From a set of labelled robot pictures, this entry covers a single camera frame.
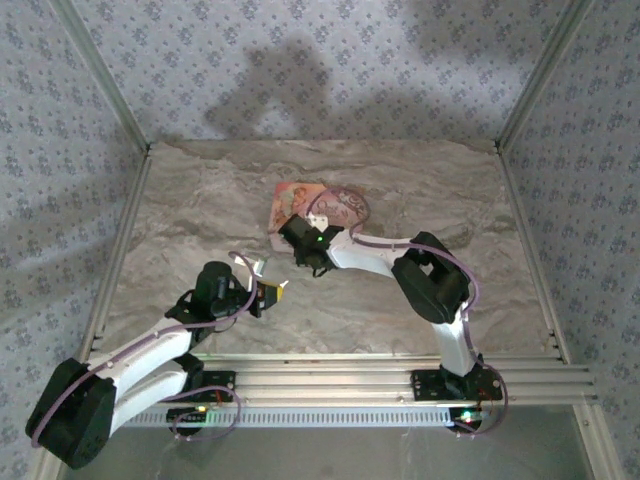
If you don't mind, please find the left control board with LED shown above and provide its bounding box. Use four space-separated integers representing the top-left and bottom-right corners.
166 406 213 424

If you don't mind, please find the control board with led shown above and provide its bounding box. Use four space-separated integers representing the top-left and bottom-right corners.
166 406 213 424
448 406 490 432

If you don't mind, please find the right control board with LED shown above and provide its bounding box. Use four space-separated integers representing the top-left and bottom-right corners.
448 406 490 432

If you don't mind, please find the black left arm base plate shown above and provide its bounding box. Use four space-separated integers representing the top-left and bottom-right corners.
183 368 239 402

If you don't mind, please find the aluminium mounting rail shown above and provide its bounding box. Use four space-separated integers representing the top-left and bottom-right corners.
197 353 599 407

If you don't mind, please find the aluminium table side rail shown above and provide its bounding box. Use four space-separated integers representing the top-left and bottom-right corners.
493 145 574 364
77 147 154 362

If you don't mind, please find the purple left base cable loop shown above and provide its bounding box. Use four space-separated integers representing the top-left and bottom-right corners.
169 384 245 443

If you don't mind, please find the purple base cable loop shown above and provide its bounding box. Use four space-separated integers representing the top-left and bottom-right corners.
169 384 245 443
453 363 510 442

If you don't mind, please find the white slotted cable duct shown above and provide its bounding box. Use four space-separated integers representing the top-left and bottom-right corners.
119 406 482 430

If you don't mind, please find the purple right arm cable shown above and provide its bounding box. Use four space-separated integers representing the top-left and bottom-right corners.
348 221 482 362

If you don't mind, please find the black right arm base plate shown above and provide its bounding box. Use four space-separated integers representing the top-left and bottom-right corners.
408 365 502 402

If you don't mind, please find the aluminium frame post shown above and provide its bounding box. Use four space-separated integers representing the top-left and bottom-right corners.
48 0 153 154
493 0 600 151

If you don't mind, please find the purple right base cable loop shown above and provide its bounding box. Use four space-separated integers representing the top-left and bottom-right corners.
453 363 510 442

